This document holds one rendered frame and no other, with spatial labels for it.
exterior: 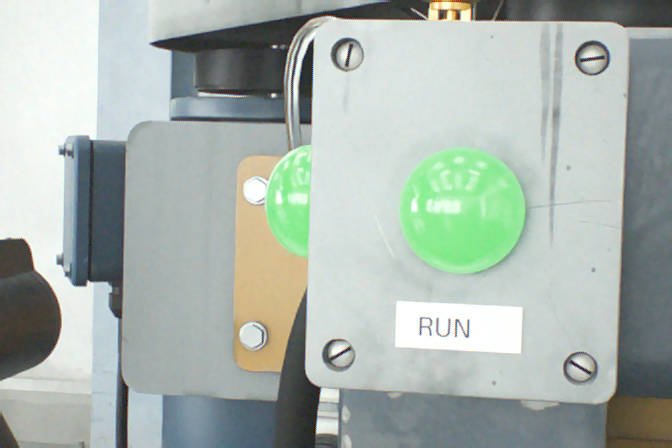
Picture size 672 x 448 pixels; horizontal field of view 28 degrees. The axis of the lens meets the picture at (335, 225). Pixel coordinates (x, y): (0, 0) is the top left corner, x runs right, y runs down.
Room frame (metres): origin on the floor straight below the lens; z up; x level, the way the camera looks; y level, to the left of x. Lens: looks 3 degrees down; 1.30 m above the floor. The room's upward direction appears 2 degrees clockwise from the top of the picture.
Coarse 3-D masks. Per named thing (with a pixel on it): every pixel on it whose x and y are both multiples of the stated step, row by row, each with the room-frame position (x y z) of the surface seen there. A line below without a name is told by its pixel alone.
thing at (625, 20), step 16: (512, 0) 0.50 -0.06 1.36; (528, 0) 0.49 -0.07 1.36; (544, 0) 0.48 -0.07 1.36; (560, 0) 0.48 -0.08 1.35; (576, 0) 0.47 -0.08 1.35; (592, 0) 0.47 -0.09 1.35; (608, 0) 0.47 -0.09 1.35; (624, 0) 0.47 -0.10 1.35; (640, 0) 0.47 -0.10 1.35; (656, 0) 0.47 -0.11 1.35; (512, 16) 0.50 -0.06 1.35; (528, 16) 0.49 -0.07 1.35; (544, 16) 0.48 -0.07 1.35; (560, 16) 0.48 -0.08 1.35; (576, 16) 0.47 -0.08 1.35; (592, 16) 0.47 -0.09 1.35; (608, 16) 0.47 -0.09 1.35; (624, 16) 0.47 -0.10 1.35; (640, 16) 0.47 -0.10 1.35; (656, 16) 0.47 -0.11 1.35
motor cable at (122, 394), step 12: (120, 324) 0.84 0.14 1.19; (120, 336) 0.84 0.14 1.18; (120, 348) 0.84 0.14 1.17; (120, 360) 0.85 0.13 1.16; (120, 372) 0.84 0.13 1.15; (120, 384) 0.84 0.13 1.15; (120, 396) 0.84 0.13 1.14; (120, 408) 0.84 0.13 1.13; (120, 420) 0.84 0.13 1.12; (120, 432) 0.84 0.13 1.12; (120, 444) 0.84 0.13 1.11
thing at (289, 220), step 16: (288, 160) 0.34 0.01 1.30; (304, 160) 0.34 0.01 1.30; (272, 176) 0.34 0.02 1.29; (288, 176) 0.33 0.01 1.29; (304, 176) 0.33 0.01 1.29; (272, 192) 0.34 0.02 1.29; (288, 192) 0.33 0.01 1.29; (304, 192) 0.33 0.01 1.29; (272, 208) 0.34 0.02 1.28; (288, 208) 0.33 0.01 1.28; (304, 208) 0.33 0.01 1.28; (272, 224) 0.34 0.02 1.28; (288, 224) 0.33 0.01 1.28; (304, 224) 0.33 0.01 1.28; (288, 240) 0.34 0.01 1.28; (304, 240) 0.33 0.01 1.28; (304, 256) 0.34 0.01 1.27
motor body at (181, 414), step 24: (192, 120) 0.85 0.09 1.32; (216, 120) 0.82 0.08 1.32; (240, 120) 0.82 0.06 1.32; (264, 120) 0.81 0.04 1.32; (168, 408) 0.84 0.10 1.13; (192, 408) 0.82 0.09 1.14; (216, 408) 0.81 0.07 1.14; (240, 408) 0.80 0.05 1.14; (264, 408) 0.80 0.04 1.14; (168, 432) 0.84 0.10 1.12; (192, 432) 0.82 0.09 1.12; (216, 432) 0.81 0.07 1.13; (240, 432) 0.80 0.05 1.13; (264, 432) 0.80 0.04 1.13
